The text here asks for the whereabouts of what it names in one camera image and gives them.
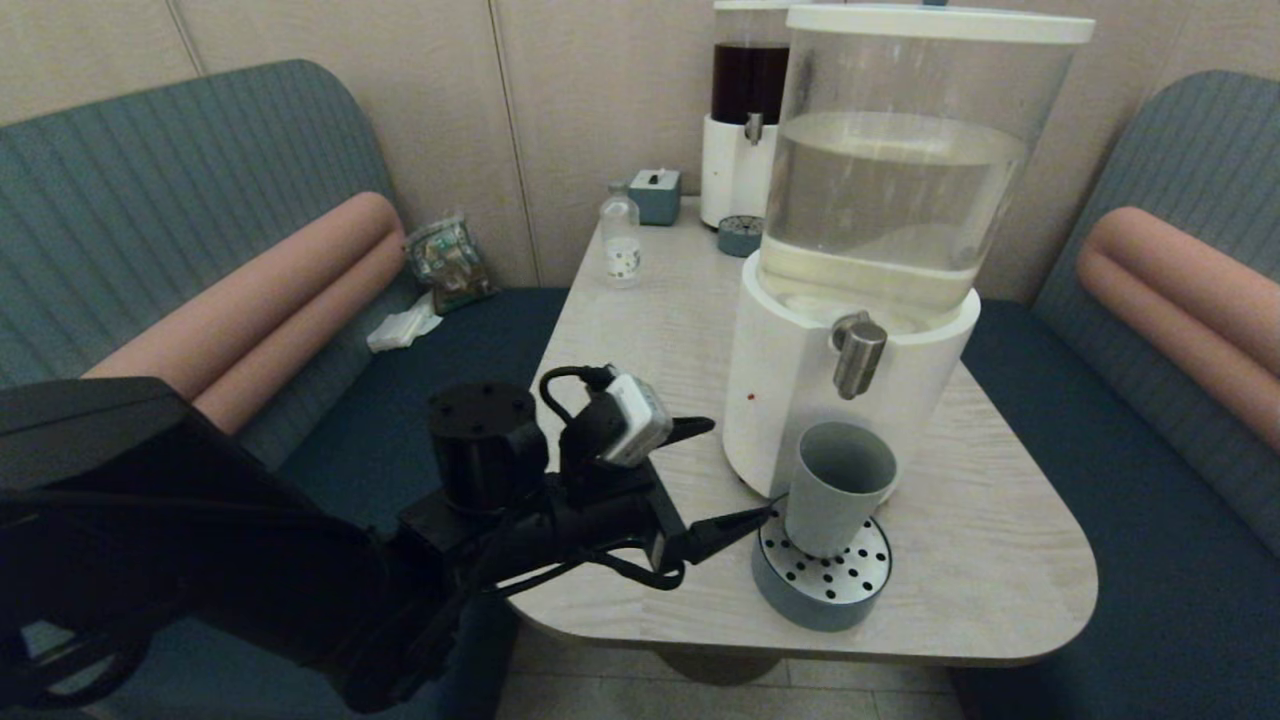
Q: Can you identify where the dark round table pedestal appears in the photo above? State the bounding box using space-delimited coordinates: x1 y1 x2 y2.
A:
655 648 789 686

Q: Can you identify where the crumpled white tissue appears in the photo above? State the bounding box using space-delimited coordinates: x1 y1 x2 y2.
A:
366 293 443 353

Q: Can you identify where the round blue perforated drip tray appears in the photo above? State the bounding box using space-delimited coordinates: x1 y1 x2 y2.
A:
716 215 763 258
751 497 893 633

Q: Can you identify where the white water dispenser lid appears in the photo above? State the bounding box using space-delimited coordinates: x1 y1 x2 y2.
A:
786 4 1096 45

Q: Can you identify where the grey-blue square tissue box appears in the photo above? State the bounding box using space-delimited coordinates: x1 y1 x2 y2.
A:
628 168 682 226

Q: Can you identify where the silver water dispenser tap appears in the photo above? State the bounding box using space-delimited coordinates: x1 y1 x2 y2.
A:
830 311 888 401

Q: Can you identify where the dark drink dispenser white base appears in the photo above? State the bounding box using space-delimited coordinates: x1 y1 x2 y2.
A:
699 8 796 230

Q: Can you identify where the clear water dispenser white base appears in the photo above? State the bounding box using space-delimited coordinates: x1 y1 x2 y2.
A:
722 28 1086 499

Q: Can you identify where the grey plastic cup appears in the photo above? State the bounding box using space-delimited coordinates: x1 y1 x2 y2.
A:
785 421 898 559

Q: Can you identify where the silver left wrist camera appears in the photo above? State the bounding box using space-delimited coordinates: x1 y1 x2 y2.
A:
598 372 674 469

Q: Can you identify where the teal upholstered booth bench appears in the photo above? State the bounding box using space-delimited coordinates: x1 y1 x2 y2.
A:
0 58 571 720
945 70 1280 720

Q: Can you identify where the small clear plastic bottle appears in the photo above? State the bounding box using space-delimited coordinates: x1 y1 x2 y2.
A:
600 181 642 289

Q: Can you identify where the clear bag of snacks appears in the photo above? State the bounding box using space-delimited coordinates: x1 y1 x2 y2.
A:
403 212 498 316

